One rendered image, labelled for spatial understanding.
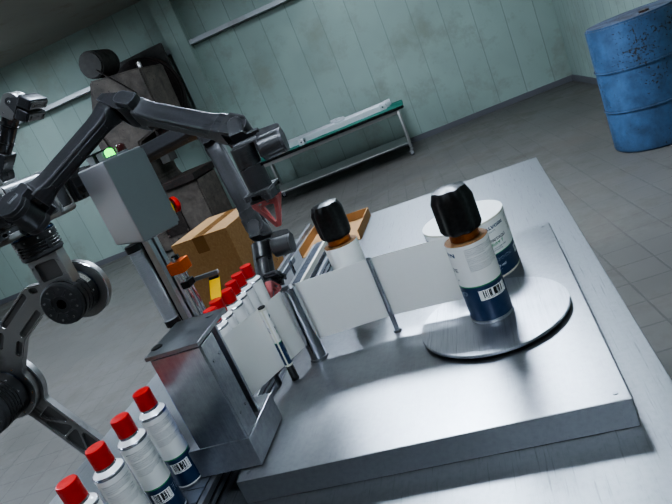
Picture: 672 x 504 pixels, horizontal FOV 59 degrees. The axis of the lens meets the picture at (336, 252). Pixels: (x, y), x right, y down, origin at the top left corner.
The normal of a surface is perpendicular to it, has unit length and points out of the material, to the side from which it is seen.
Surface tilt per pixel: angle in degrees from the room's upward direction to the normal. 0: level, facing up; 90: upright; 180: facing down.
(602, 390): 0
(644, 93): 90
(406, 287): 90
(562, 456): 0
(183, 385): 90
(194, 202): 90
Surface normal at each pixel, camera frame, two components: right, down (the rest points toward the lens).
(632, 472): -0.38, -0.88
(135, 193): 0.65, -0.04
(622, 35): -0.56, 0.46
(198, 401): -0.18, 0.36
